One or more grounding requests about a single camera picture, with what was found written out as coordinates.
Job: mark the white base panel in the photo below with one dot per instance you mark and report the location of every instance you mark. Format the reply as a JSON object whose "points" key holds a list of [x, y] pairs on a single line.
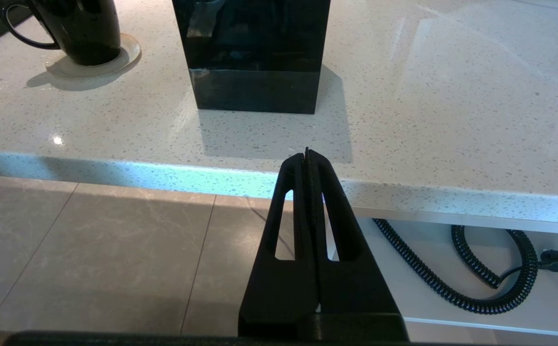
{"points": [[452, 327]]}

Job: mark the round clear coaster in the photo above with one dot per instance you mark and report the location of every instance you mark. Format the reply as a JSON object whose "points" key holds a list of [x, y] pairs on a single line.
{"points": [[126, 57]]}

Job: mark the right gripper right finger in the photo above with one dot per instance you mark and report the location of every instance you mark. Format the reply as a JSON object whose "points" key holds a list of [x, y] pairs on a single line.
{"points": [[355, 288]]}

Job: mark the black tissue box white lid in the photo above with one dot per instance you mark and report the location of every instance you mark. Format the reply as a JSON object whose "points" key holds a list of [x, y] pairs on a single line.
{"points": [[254, 72]]}

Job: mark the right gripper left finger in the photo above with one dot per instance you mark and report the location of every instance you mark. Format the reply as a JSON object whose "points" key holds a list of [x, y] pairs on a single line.
{"points": [[278, 288]]}

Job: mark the black mug white inside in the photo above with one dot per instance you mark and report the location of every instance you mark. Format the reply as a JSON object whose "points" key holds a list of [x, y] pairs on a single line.
{"points": [[86, 33]]}

